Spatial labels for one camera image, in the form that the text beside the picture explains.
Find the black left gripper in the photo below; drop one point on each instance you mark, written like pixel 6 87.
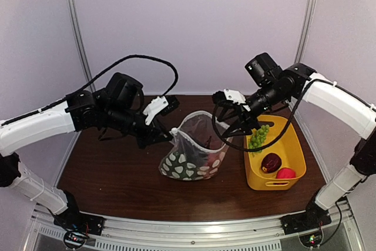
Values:
pixel 152 135

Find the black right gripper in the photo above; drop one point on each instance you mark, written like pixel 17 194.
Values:
pixel 243 123

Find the clear polka dot zip bag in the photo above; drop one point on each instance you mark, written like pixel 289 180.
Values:
pixel 196 128

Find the purple toy eggplant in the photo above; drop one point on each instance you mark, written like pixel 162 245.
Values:
pixel 195 156

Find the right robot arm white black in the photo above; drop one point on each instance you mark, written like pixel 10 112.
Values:
pixel 305 84

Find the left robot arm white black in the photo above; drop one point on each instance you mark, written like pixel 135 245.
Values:
pixel 108 108

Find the green toy grapes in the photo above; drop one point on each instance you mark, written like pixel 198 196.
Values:
pixel 258 138

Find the dark red toy beet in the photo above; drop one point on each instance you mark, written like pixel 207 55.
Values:
pixel 271 163

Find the yellow plastic basket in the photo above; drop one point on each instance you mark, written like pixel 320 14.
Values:
pixel 291 153

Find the pink toy fruit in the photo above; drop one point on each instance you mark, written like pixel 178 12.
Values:
pixel 286 173

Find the left circuit board with leds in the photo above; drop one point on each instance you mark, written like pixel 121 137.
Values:
pixel 74 240

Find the circuit board with leds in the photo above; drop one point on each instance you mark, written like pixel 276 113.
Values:
pixel 74 240
pixel 311 240

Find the right circuit board with leds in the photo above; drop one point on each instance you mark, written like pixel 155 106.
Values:
pixel 311 240

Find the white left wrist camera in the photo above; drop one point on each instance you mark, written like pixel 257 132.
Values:
pixel 161 105

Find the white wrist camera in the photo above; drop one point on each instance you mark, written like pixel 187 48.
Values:
pixel 229 96
pixel 161 105

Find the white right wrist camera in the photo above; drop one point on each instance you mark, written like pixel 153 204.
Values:
pixel 229 96

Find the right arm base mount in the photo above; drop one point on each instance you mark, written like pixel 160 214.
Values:
pixel 304 221

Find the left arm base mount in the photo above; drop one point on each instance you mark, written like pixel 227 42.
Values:
pixel 79 222

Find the right aluminium frame post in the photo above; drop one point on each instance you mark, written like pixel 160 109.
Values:
pixel 304 34

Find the aluminium frame post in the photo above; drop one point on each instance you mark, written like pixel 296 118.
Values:
pixel 304 34
pixel 77 36

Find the front aluminium rail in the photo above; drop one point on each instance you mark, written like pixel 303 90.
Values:
pixel 260 233

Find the left aluminium frame post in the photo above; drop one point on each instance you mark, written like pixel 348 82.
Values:
pixel 77 36

